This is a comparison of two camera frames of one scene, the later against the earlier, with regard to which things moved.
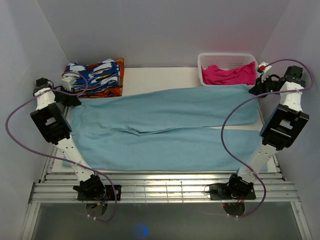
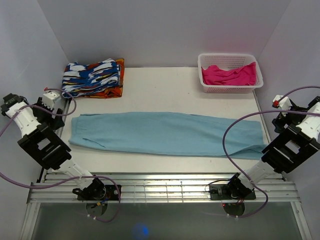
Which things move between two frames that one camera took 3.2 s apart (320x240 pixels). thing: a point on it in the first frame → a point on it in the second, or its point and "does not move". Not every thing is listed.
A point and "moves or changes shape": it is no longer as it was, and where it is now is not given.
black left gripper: [72, 101] → [55, 123]
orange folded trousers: [115, 91] does not move
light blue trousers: [175, 129] moves or changes shape
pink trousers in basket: [244, 74] does not move
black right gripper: [258, 88] → [279, 121]
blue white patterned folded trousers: [93, 76] does not move
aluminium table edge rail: [166, 188] does not move
